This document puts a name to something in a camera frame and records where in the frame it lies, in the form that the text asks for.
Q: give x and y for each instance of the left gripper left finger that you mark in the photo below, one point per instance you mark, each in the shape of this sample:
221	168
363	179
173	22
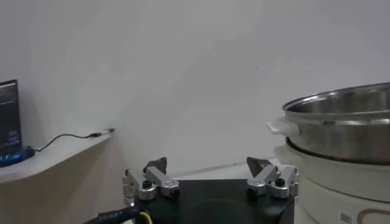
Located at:
163	182

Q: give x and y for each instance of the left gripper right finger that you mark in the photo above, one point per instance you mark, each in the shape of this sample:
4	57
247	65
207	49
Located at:
265	178

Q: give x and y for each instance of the stainless steel steamer basket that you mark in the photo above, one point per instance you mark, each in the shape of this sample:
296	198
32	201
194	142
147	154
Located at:
341	137

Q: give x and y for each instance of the white electric cooking pot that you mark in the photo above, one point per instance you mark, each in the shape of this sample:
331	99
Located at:
329	182

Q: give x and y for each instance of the white curved side desk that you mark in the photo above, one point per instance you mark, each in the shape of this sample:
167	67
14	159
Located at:
55	155

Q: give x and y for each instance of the blue computer mouse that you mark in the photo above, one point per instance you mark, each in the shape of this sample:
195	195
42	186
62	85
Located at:
15	156

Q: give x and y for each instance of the black laptop screen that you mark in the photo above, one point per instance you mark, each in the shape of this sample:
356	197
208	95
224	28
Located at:
9	118

